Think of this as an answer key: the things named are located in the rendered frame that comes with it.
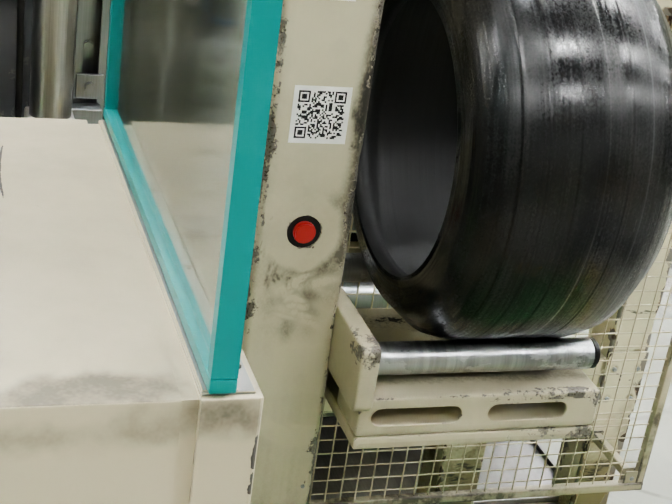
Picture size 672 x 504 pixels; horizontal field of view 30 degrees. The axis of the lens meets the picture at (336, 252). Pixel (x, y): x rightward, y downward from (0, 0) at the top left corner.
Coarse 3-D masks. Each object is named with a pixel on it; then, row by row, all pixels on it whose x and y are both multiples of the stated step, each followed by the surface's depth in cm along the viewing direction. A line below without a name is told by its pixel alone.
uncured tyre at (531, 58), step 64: (384, 0) 176; (448, 0) 155; (512, 0) 149; (576, 0) 152; (640, 0) 155; (384, 64) 193; (448, 64) 197; (512, 64) 146; (576, 64) 148; (640, 64) 151; (384, 128) 197; (448, 128) 200; (512, 128) 146; (576, 128) 147; (640, 128) 150; (384, 192) 196; (448, 192) 200; (512, 192) 147; (576, 192) 149; (640, 192) 151; (384, 256) 180; (448, 256) 156; (512, 256) 151; (576, 256) 153; (640, 256) 156; (448, 320) 163; (512, 320) 161; (576, 320) 164
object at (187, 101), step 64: (128, 0) 118; (192, 0) 90; (256, 0) 72; (128, 64) 118; (192, 64) 90; (256, 64) 73; (128, 128) 118; (192, 128) 90; (256, 128) 75; (192, 192) 90; (256, 192) 77; (192, 256) 90; (192, 320) 89
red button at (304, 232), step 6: (300, 222) 162; (306, 222) 162; (294, 228) 162; (300, 228) 162; (306, 228) 162; (312, 228) 162; (294, 234) 162; (300, 234) 162; (306, 234) 162; (312, 234) 162; (300, 240) 162; (306, 240) 163
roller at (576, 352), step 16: (384, 352) 166; (400, 352) 166; (416, 352) 167; (432, 352) 168; (448, 352) 169; (464, 352) 169; (480, 352) 170; (496, 352) 171; (512, 352) 172; (528, 352) 172; (544, 352) 173; (560, 352) 174; (576, 352) 175; (592, 352) 175; (384, 368) 166; (400, 368) 167; (416, 368) 167; (432, 368) 168; (448, 368) 169; (464, 368) 170; (480, 368) 171; (496, 368) 172; (512, 368) 172; (528, 368) 173; (544, 368) 174; (560, 368) 175; (576, 368) 176
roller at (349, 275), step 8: (352, 256) 192; (360, 256) 192; (344, 264) 191; (352, 264) 191; (360, 264) 191; (344, 272) 191; (352, 272) 191; (360, 272) 192; (344, 280) 192; (352, 280) 192; (360, 280) 193; (368, 280) 193
